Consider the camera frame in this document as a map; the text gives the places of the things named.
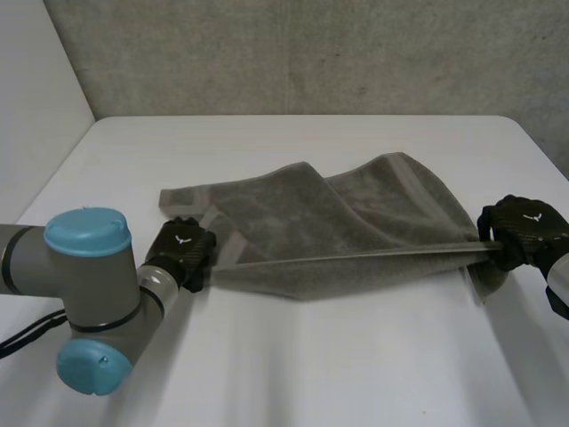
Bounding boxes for grey towel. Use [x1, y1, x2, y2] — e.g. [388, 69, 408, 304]
[158, 151, 512, 305]

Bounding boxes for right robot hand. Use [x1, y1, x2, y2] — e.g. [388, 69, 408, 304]
[477, 194, 569, 278]

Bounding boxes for black cable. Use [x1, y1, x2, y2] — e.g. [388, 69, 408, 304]
[0, 310, 72, 362]

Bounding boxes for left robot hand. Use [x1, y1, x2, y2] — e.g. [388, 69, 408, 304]
[143, 215, 218, 294]

